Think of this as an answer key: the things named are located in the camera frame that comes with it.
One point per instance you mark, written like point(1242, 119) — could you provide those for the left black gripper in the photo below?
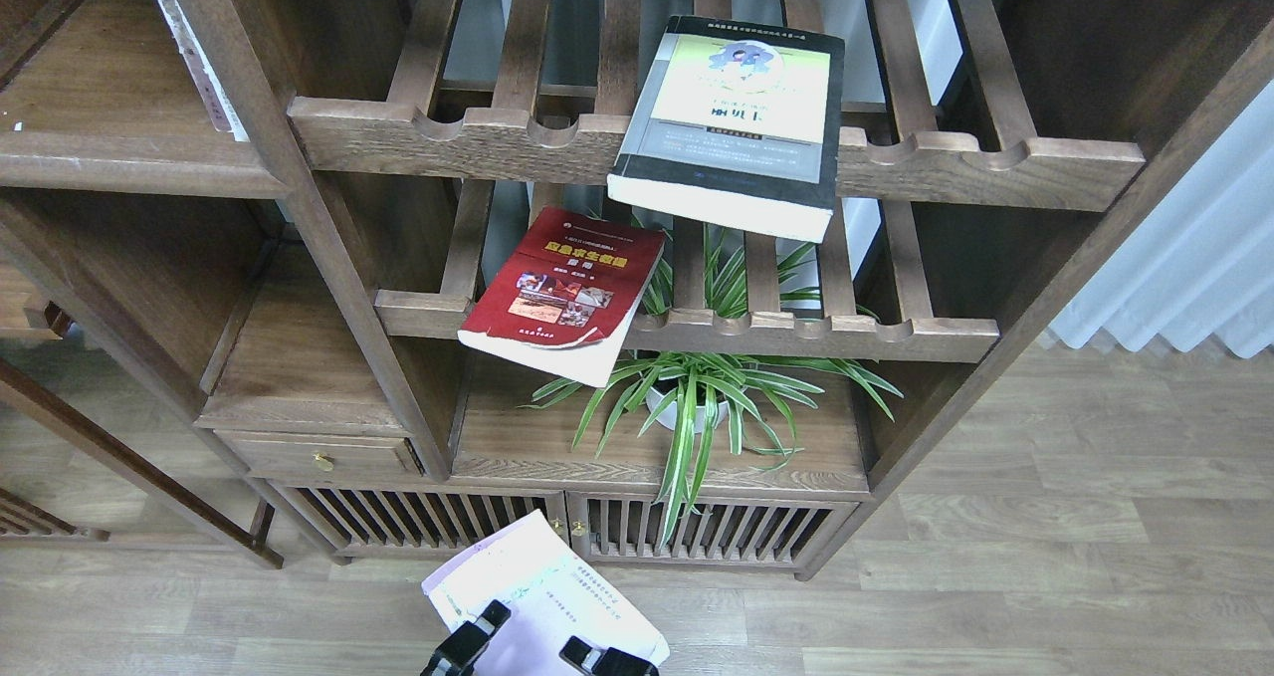
point(466, 644)

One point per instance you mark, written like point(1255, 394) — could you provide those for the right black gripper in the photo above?
point(584, 658)

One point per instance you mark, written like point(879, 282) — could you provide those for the white lavender cover book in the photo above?
point(553, 595)

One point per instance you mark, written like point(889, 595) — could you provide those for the black yellow-green cover book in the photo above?
point(737, 125)

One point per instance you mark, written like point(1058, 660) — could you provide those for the white standing books on shelf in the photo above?
point(206, 81)

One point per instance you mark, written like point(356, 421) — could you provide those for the brass drawer knob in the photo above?
point(323, 462)

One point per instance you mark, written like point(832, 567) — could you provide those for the green spider plant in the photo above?
point(703, 389)

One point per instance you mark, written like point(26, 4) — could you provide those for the red cover book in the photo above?
point(565, 299)

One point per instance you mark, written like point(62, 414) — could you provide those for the dark wooden bookshelf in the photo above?
point(301, 292)

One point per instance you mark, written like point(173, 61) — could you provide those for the white curtain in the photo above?
point(1201, 266)

